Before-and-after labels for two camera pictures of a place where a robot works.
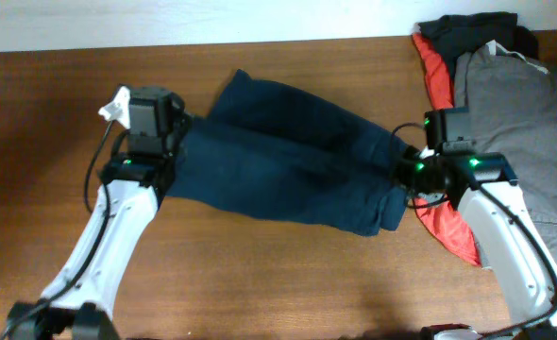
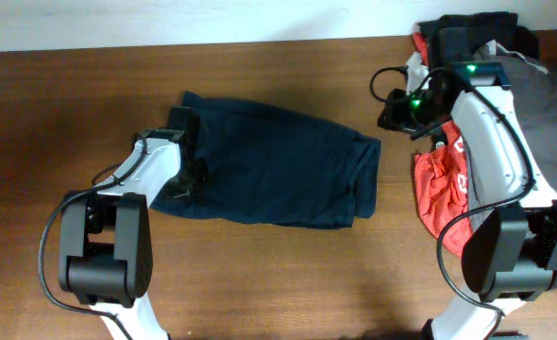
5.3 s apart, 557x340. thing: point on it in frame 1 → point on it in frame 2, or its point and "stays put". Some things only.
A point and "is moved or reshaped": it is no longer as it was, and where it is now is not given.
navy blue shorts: (267, 151) is moved or reshaped
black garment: (455, 35) stays put
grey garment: (518, 108) stays put
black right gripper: (409, 156) → (395, 119)
